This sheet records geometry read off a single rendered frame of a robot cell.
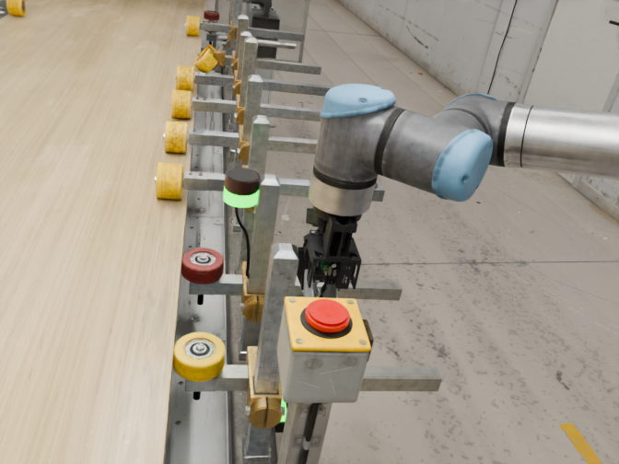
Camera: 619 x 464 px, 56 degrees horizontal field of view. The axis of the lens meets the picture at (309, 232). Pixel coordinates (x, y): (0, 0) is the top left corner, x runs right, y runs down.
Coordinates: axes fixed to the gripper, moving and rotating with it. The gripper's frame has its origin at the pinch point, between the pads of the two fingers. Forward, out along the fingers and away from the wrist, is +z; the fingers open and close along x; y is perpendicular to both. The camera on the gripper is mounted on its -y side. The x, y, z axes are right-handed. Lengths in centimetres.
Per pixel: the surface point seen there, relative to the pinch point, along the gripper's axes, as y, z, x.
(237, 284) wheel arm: -19.3, 10.7, -11.6
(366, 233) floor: -184, 97, 68
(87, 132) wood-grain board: -79, 6, -50
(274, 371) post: 10.0, 5.2, -7.1
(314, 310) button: 34.3, -26.4, -9.1
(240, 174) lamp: -16.7, -14.5, -12.9
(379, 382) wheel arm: 5.7, 11.9, 11.8
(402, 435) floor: -52, 97, 52
